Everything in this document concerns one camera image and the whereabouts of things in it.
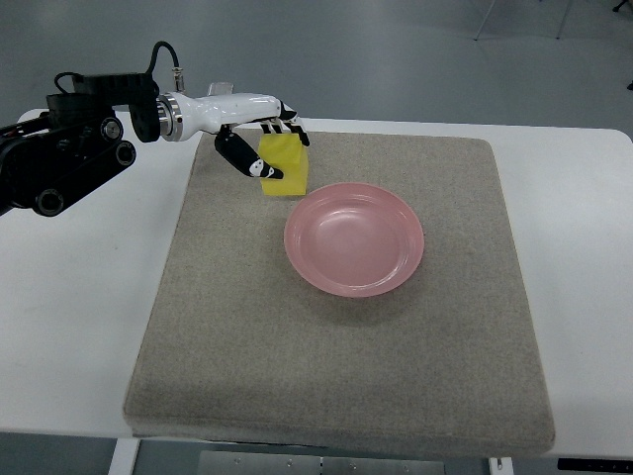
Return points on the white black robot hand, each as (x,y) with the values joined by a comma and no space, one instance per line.
(181,117)

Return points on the yellow foam block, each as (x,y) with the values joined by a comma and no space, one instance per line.
(286,153)

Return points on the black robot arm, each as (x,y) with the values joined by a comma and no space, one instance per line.
(77,145)

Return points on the pink plate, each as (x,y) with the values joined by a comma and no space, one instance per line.
(354,240)

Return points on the beige fabric mat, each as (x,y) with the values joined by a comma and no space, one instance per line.
(377,351)

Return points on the white table leg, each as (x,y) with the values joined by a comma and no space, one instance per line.
(124,456)

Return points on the metal table base plate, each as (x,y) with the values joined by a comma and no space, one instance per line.
(226,462)

